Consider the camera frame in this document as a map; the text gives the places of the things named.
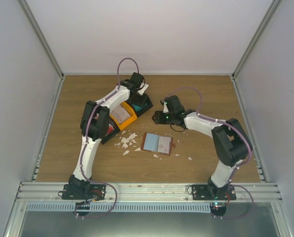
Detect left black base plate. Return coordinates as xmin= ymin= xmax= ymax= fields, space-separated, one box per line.
xmin=58 ymin=184 xmax=106 ymax=201

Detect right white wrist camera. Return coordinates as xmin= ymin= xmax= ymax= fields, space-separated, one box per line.
xmin=161 ymin=100 xmax=169 ymax=114

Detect red white card stack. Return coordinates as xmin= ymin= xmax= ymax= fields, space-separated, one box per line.
xmin=106 ymin=124 xmax=115 ymax=135

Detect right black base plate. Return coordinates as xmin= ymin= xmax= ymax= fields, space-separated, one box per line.
xmin=186 ymin=184 xmax=237 ymax=201

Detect brown leather card holder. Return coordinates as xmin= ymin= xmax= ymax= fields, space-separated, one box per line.
xmin=141 ymin=133 xmax=175 ymax=156

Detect black bin teal cards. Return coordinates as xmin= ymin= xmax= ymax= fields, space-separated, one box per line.
xmin=126 ymin=93 xmax=153 ymax=117

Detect aluminium front rail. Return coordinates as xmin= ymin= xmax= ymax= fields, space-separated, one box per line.
xmin=15 ymin=182 xmax=283 ymax=203

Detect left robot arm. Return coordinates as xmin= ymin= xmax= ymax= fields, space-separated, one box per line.
xmin=69 ymin=72 xmax=153 ymax=199

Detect orange bin white cards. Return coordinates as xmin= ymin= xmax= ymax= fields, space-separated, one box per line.
xmin=110 ymin=102 xmax=137 ymax=131

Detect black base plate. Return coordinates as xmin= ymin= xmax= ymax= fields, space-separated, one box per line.
xmin=58 ymin=184 xmax=106 ymax=201
xmin=186 ymin=184 xmax=237 ymax=201

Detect grey slotted cable duct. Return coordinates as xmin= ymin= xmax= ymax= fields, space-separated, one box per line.
xmin=26 ymin=202 xmax=210 ymax=213

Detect teal card stack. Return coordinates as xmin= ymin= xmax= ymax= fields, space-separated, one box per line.
xmin=132 ymin=104 xmax=142 ymax=112

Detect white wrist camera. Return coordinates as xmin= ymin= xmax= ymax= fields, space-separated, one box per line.
xmin=137 ymin=82 xmax=149 ymax=95
xmin=161 ymin=100 xmax=169 ymax=114

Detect black bin red cards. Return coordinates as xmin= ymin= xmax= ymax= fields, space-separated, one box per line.
xmin=101 ymin=118 xmax=120 ymax=145

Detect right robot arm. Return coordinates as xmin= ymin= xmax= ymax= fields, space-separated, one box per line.
xmin=152 ymin=95 xmax=252 ymax=200

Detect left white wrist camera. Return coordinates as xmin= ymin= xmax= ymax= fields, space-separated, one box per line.
xmin=137 ymin=82 xmax=149 ymax=95

